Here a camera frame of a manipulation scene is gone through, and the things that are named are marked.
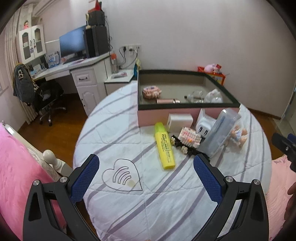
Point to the white low side cabinet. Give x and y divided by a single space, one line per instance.
118 80

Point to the striped white table cloth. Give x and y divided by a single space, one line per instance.
131 196

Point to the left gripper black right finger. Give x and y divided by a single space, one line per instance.
287 146

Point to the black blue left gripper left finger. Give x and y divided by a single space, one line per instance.
40 221

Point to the white plush figure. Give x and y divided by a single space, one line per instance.
213 96

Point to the black speaker box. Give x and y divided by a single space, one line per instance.
96 18

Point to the black computer monitor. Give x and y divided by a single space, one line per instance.
73 43

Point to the clear plastic case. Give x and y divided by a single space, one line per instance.
219 132

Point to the pink pig plush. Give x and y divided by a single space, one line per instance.
211 68

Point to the small baby doll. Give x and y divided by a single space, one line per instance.
238 135

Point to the pink black storage box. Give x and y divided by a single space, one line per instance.
175 84

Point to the rose gold power bank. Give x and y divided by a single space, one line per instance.
167 101

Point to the pink doll on cabinet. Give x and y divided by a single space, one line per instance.
26 24

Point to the pink bed blanket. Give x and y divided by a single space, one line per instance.
19 168

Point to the white rectangular charger box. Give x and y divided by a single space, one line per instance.
177 121

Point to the black flower hair clip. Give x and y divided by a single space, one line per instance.
186 149

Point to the pink pillow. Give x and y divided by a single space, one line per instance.
282 179

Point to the grey jacket on chair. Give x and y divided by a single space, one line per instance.
23 85

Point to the black office chair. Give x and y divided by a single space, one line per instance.
46 96

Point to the person hand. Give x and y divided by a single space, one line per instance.
291 203

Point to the white usb charger cup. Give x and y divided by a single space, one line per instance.
204 123

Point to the white wall socket strip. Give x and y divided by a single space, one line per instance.
132 47

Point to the black computer tower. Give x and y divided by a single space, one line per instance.
96 41

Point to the yellow highlighter marker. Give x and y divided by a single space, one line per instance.
164 146

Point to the water bottle orange cap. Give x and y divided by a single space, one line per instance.
114 63

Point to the white glass door cabinet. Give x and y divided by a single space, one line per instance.
30 44

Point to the snack bag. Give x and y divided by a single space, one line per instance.
138 64

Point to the white computer desk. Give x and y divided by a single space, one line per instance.
89 76

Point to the white bed post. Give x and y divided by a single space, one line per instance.
59 166

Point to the red toy crate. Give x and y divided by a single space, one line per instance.
220 78

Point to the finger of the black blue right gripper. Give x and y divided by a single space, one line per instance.
251 220

